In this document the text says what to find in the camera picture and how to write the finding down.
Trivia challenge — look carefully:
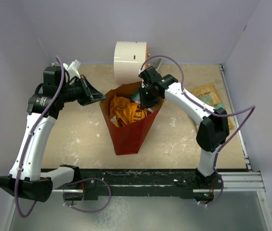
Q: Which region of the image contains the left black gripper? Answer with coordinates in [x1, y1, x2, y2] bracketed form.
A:
[59, 75, 106, 106]

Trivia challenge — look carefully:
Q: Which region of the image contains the teal white snack bag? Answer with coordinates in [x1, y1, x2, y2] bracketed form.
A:
[130, 92, 141, 104]

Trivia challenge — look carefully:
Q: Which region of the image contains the orange kettle chips bag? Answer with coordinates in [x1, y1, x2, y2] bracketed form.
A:
[109, 95, 150, 128]

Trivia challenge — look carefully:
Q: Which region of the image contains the red paper bag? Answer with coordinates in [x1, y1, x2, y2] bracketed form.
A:
[99, 82, 163, 155]

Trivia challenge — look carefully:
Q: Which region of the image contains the tan snack bag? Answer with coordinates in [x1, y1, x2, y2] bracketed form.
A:
[188, 83, 235, 129]

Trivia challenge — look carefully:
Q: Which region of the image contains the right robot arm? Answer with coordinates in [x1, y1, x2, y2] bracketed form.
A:
[138, 66, 229, 188]

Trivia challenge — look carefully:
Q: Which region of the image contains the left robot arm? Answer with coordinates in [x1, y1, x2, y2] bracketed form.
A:
[0, 66, 105, 202]

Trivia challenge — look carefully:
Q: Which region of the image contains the small grey white device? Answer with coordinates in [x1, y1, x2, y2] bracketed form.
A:
[153, 58, 162, 70]

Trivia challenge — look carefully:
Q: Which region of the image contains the white cylinder appliance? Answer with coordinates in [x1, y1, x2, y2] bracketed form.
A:
[113, 41, 148, 85]

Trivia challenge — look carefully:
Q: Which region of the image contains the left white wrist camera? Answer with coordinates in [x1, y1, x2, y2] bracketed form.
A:
[63, 60, 81, 78]

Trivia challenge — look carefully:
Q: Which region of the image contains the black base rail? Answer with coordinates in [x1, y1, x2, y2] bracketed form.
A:
[59, 168, 223, 202]

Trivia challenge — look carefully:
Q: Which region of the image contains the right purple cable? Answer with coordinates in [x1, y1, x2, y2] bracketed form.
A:
[138, 55, 256, 207]

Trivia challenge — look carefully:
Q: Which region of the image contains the purple cable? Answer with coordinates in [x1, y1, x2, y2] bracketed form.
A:
[138, 55, 256, 207]
[13, 55, 67, 218]

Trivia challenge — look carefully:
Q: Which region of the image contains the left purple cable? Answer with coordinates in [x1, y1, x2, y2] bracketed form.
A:
[13, 55, 67, 218]

